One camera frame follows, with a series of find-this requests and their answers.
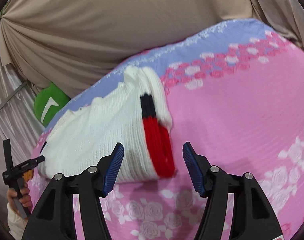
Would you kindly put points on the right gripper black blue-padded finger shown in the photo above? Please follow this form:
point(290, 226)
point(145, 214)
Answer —
point(253, 216)
point(53, 215)

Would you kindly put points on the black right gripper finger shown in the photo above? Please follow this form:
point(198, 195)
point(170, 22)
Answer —
point(40, 159)

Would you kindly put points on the white red navy knit sweater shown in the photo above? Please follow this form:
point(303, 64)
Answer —
point(134, 114)

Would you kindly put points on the cream sleeve forearm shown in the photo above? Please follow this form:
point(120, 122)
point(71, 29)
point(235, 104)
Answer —
point(15, 223)

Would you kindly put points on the person's left hand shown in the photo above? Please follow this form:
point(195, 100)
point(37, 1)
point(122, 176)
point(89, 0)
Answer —
point(25, 200)

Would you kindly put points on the orange-brown small object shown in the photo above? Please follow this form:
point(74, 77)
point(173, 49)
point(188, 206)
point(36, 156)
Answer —
point(28, 175)

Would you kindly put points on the silver striped curtain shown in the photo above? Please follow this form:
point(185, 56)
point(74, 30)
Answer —
point(17, 118)

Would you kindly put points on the green plush pillow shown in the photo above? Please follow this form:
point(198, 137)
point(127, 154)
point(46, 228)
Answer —
point(48, 103)

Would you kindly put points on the beige draped curtain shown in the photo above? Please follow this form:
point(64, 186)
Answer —
point(74, 43)

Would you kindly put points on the floral pale hanging cloth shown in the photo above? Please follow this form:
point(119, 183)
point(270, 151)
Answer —
point(285, 16)

